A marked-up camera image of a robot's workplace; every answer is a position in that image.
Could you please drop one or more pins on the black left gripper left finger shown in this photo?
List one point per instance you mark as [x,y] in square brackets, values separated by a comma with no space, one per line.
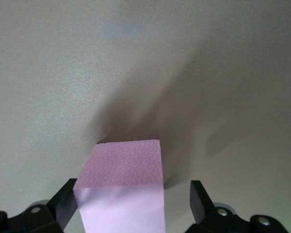
[60,208]

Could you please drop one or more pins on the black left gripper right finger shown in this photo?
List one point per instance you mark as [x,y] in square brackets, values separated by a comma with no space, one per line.
[198,201]

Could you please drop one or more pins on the pink foam cube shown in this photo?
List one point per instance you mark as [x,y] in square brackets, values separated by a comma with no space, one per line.
[121,194]

